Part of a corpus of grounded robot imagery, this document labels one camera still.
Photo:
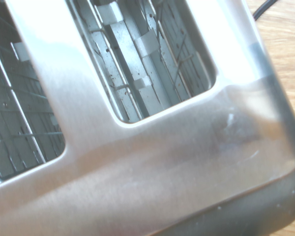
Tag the stainless steel two-slot toaster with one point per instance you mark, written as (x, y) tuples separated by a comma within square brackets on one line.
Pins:
[(147, 159)]

